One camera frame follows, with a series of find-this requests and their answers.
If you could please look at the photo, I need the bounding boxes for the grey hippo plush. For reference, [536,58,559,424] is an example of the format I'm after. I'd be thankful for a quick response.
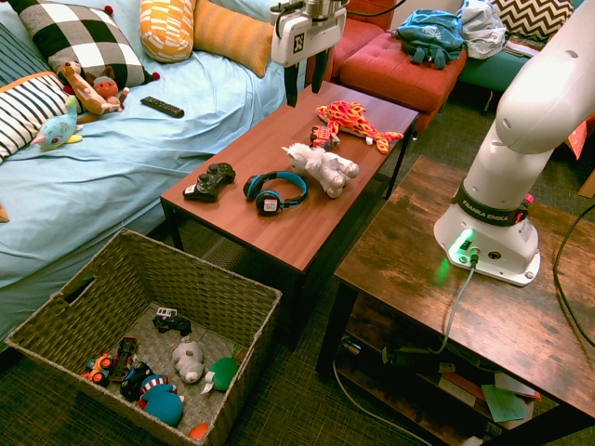
[171,335,206,386]

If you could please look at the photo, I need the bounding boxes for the blue shield hero plush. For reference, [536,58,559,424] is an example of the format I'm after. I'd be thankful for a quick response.
[137,373,186,429]

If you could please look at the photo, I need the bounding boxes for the red armchair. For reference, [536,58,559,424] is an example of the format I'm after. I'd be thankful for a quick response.
[304,0,397,85]

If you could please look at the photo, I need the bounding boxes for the white floor cable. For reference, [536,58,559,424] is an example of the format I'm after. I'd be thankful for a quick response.
[331,359,434,446]

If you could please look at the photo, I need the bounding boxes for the teal sofa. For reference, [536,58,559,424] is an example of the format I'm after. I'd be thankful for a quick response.
[456,45,520,95]

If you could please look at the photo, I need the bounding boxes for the black game controller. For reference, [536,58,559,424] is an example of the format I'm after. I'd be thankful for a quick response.
[181,162,237,204]

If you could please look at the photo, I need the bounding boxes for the reddish wood coffee table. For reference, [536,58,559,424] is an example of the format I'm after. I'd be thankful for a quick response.
[160,79,420,353]

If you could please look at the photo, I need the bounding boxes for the orange flame dolphin plush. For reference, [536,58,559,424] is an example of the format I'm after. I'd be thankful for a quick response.
[315,99,405,155]

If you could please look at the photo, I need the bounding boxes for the yellow patterned bolster pillow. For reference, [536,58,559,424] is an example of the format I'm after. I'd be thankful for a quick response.
[139,0,198,64]

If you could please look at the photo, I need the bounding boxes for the brown deer plush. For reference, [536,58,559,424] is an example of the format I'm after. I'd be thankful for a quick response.
[58,60,131,125]

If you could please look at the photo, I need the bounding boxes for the orange pillow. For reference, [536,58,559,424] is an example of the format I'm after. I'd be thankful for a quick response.
[192,0,276,79]

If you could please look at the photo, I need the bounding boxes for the dark teal striped pillow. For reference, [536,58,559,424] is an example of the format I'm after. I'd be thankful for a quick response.
[0,22,50,90]

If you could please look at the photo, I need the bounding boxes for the dark blue toy car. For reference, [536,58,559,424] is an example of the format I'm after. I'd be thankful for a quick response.
[119,361,155,403]

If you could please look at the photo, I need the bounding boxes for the black looped cable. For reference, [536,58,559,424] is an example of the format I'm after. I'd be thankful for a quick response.
[552,203,595,350]

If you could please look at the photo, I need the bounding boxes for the black white chevron pillow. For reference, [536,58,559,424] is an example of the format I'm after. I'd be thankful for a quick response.
[489,0,575,44]

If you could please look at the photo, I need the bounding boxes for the green plush toy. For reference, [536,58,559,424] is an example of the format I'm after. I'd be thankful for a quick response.
[200,354,241,397]

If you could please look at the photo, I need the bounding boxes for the blue clothing pile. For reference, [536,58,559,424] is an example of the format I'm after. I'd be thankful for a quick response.
[395,8,467,71]

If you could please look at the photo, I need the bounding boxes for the white black toy police car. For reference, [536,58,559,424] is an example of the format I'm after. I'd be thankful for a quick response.
[152,306,193,338]

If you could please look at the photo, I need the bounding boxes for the red toy fire truck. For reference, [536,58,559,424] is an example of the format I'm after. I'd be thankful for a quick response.
[309,125,342,152]

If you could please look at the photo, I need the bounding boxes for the white crumpled cloth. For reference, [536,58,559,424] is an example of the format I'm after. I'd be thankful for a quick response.
[456,0,509,60]

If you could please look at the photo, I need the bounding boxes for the woven wicker basket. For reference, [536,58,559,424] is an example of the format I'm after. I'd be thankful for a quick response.
[4,228,284,446]

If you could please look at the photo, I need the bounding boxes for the red tufted ottoman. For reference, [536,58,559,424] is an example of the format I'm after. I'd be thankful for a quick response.
[339,31,469,134]

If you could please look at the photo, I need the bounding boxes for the light blue sheeted bed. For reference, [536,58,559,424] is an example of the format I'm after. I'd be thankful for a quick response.
[0,0,299,343]

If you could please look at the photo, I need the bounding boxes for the white unicorn plush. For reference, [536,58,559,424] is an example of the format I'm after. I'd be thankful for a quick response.
[281,141,361,200]

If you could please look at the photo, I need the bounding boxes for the black white checkered pillow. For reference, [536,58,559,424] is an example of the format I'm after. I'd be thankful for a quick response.
[6,0,161,90]

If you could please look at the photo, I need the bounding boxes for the black remote control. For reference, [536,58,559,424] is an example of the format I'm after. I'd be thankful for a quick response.
[139,95,186,120]

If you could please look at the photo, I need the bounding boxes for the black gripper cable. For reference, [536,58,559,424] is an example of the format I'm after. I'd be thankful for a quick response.
[346,0,408,20]

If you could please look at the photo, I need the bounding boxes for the orange toy truck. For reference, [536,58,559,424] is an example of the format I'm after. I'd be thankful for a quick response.
[81,352,115,388]

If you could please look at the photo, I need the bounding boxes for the rustic dark wood table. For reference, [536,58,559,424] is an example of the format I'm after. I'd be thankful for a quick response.
[315,154,595,446]

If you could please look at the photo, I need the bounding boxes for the teal paper sheet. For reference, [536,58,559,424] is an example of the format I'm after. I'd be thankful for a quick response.
[480,383,529,424]

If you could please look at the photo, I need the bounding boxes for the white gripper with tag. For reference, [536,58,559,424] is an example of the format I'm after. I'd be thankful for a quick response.
[271,0,348,109]

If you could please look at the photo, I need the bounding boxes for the light blue bird plush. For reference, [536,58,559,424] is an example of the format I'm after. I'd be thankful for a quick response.
[30,95,86,151]

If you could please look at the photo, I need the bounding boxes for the red black toy race car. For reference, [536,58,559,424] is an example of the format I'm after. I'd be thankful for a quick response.
[108,335,139,384]

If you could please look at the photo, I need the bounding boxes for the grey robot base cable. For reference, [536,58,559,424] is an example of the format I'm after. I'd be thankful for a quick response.
[429,248,481,357]

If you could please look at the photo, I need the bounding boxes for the blue black headphones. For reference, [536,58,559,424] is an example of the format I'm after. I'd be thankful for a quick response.
[242,170,310,217]

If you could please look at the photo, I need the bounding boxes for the navy white striped pillow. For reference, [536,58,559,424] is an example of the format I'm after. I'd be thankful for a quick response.
[0,71,86,164]

